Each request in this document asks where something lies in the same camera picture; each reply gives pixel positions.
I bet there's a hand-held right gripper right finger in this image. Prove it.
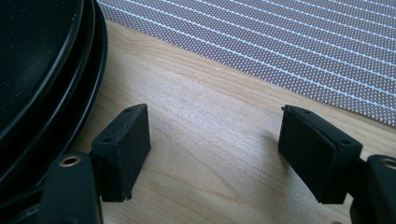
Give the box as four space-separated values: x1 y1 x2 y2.
277 104 364 205

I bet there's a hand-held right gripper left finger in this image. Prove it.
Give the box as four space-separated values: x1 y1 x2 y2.
92 103 152 203

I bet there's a black plate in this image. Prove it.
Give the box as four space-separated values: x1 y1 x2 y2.
0 0 85 141
0 0 109 224
0 0 96 188

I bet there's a grey white striped placemat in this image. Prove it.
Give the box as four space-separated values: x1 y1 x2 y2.
96 0 396 127

